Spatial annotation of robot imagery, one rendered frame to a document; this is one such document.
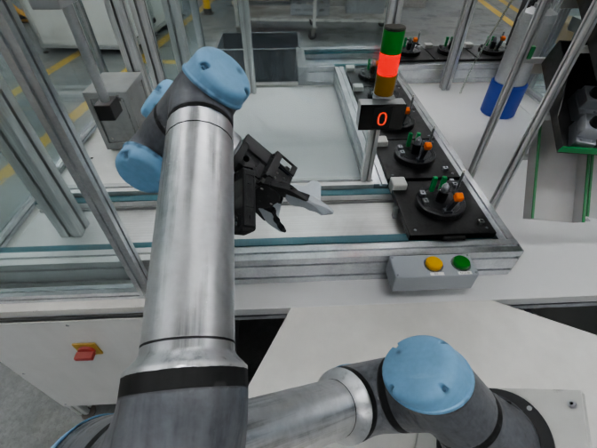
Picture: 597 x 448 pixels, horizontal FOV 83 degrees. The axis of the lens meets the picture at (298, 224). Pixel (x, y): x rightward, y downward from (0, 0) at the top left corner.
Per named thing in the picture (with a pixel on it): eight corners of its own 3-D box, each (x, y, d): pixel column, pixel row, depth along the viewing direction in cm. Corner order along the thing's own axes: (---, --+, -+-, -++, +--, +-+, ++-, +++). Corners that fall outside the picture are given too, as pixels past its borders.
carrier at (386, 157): (458, 181, 112) (472, 148, 104) (386, 183, 112) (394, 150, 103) (434, 143, 130) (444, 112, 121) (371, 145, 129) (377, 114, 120)
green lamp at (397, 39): (403, 55, 80) (408, 32, 76) (382, 55, 80) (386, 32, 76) (398, 48, 83) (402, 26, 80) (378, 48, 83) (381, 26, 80)
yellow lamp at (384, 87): (394, 97, 87) (399, 77, 83) (376, 97, 87) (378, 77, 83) (390, 89, 90) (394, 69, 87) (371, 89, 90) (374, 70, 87)
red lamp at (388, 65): (399, 76, 83) (403, 55, 80) (378, 77, 83) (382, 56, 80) (394, 69, 87) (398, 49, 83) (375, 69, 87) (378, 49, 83)
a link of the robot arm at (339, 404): (432, 424, 58) (46, 651, 20) (362, 428, 67) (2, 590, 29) (409, 350, 63) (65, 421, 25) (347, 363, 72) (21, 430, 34)
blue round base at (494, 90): (520, 119, 162) (535, 88, 152) (488, 119, 162) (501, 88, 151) (505, 104, 174) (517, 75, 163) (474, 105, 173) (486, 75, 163)
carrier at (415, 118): (433, 142, 130) (443, 111, 121) (371, 144, 129) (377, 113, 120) (415, 113, 147) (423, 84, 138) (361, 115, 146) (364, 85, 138)
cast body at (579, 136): (586, 152, 81) (610, 134, 74) (567, 148, 81) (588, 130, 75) (587, 124, 83) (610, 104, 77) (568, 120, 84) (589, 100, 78)
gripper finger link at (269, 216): (292, 214, 76) (282, 187, 69) (283, 236, 73) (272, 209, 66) (280, 212, 77) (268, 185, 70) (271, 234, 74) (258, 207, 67)
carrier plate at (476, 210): (494, 237, 94) (497, 232, 93) (408, 240, 93) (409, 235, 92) (460, 184, 111) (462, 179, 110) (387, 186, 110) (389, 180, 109)
